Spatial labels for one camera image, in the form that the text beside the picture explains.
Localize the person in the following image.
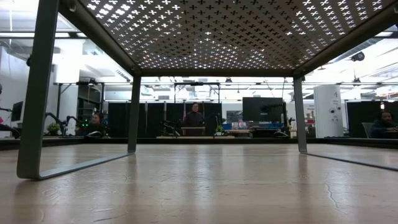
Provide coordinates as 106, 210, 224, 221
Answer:
369, 110, 398, 139
183, 102, 206, 137
88, 111, 108, 137

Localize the pink object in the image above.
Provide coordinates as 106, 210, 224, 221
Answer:
232, 119, 248, 131

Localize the black monitor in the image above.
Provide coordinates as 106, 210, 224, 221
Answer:
11, 101, 24, 122
242, 97, 284, 123

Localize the grey perforated metal riser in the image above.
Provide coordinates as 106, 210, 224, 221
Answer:
17, 0, 398, 180

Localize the black metal rig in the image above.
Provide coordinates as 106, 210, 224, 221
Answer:
53, 81, 106, 126

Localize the black partition wall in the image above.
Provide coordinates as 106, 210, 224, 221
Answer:
346, 101, 398, 138
107, 101, 223, 138

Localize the black aluminium frame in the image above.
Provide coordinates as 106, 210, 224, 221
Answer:
0, 130, 398, 150

